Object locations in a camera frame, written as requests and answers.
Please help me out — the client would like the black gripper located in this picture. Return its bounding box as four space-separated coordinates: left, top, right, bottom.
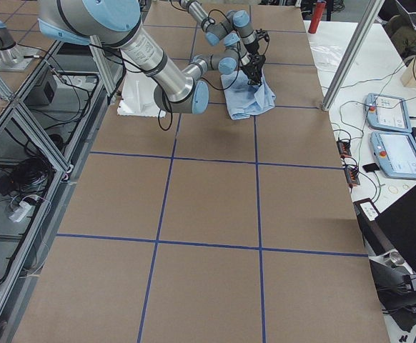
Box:
240 54 266 86
250 29 269 54

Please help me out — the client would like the light blue button-up shirt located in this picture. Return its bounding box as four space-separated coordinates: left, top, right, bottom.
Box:
221 71 276 120

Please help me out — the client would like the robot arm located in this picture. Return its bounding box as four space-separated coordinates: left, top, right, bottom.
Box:
179 1 269 54
39 1 269 114

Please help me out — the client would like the clear plastic bag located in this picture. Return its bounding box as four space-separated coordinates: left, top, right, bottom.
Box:
308 34 347 72

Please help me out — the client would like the red metal bottle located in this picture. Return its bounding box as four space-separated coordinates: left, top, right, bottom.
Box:
308 0 327 34

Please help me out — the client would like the left grey usb hub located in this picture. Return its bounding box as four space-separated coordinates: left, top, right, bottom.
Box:
337 139 352 158

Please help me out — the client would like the grey usb hub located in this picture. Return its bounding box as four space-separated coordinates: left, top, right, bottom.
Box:
337 139 352 158
344 164 360 189

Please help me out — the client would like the upper blue teach pendant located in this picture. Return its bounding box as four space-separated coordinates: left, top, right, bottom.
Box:
365 93 412 133

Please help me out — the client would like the blue teach pendant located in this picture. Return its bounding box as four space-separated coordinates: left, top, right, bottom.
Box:
370 131 416 180
365 93 412 133

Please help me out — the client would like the right grey usb hub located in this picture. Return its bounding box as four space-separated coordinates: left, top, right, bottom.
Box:
344 164 360 189

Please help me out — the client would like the small black device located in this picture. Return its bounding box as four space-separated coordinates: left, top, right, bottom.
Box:
362 163 380 173

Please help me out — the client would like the lower blue teach pendant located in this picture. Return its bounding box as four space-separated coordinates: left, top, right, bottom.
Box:
370 131 416 180

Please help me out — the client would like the black box with label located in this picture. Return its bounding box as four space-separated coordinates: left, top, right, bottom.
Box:
353 198 380 222

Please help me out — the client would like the white power strip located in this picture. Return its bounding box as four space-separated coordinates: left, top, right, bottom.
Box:
9 200 33 223

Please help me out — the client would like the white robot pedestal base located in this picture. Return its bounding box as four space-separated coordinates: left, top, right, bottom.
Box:
117 71 160 117

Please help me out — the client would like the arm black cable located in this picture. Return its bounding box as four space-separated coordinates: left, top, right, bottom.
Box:
88 34 244 131

